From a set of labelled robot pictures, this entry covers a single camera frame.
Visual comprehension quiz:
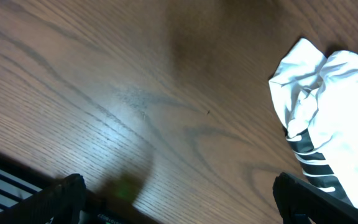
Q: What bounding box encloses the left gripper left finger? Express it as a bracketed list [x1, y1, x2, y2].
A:
[0, 174, 86, 224]

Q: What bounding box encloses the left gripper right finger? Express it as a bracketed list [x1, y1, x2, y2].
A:
[273, 172, 358, 224]

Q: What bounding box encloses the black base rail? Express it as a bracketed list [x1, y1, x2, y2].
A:
[0, 154, 156, 223]

